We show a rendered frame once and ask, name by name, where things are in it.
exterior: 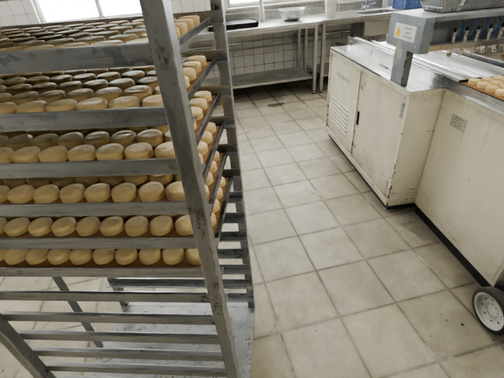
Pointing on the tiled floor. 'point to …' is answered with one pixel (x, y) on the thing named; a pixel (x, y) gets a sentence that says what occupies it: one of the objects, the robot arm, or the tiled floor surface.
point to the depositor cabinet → (382, 123)
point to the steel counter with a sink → (368, 17)
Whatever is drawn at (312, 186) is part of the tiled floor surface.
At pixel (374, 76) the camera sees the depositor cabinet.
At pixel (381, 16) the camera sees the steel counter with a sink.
